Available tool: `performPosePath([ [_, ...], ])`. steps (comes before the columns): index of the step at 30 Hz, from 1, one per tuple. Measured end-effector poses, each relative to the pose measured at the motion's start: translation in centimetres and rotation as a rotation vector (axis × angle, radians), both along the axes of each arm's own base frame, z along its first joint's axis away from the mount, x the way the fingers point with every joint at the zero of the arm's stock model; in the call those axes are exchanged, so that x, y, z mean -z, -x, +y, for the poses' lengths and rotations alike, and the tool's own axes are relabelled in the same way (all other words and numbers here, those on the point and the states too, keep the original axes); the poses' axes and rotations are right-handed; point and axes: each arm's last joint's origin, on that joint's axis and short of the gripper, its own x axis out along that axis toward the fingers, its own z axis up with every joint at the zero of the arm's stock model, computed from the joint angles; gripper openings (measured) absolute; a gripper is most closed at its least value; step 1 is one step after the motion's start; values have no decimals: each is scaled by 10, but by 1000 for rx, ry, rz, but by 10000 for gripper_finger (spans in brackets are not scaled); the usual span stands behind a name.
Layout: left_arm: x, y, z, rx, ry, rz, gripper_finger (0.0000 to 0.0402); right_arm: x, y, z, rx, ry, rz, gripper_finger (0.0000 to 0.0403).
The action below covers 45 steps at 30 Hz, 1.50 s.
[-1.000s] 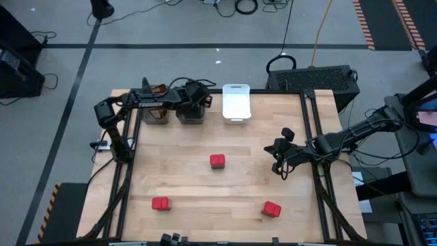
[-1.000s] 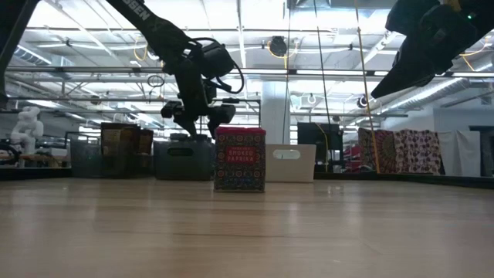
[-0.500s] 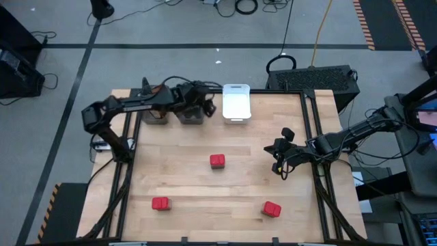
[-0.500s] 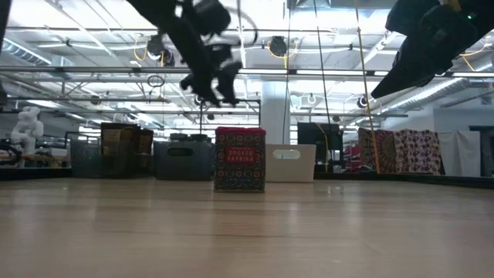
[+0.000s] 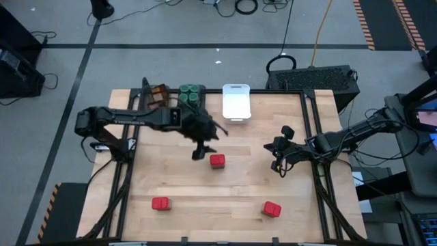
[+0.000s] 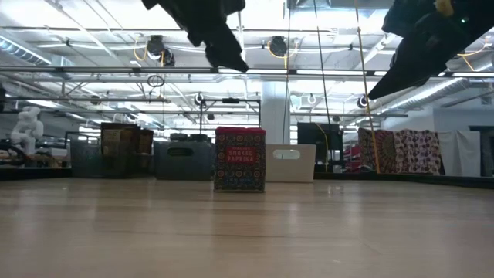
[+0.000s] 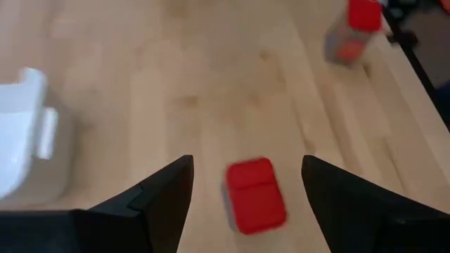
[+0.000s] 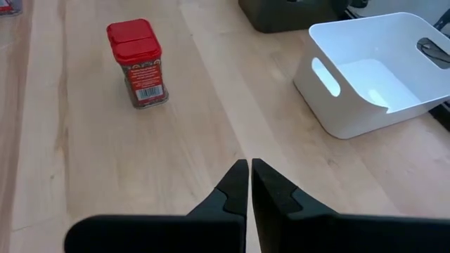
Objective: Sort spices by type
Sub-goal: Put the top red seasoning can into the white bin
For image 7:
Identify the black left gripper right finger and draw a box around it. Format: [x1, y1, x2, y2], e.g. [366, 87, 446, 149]
[301, 155, 450, 253]

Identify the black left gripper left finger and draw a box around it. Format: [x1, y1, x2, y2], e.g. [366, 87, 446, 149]
[0, 155, 195, 253]

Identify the red smoked paprika tin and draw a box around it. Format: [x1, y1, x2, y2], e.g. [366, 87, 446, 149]
[323, 0, 384, 67]
[221, 157, 288, 235]

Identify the white plastic storage bin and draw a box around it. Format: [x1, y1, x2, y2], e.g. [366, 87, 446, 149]
[0, 66, 59, 201]

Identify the black metal table frame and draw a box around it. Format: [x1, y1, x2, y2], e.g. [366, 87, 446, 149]
[381, 0, 450, 133]

